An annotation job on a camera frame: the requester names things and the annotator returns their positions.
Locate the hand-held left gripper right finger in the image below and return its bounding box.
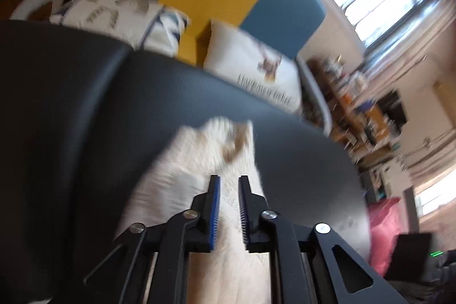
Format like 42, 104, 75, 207
238, 175, 408, 304

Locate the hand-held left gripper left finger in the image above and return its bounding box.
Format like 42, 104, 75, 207
84, 175, 221, 304

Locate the white knitted sweater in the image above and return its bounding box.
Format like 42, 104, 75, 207
36, 117, 282, 304

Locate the red cloth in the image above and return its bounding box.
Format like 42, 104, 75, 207
367, 198, 401, 276

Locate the small window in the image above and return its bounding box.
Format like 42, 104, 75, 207
415, 179, 456, 219

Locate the black monitor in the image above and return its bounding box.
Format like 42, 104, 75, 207
379, 90, 407, 134

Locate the white deer print pillow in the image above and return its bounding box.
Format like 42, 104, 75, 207
203, 19, 303, 114

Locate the cluttered wooden desk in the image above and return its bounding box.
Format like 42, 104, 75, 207
310, 56, 407, 162

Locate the black leather mat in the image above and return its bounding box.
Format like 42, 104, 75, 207
0, 20, 371, 304

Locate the geometric patterned pillow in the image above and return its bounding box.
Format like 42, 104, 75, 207
50, 0, 191, 57

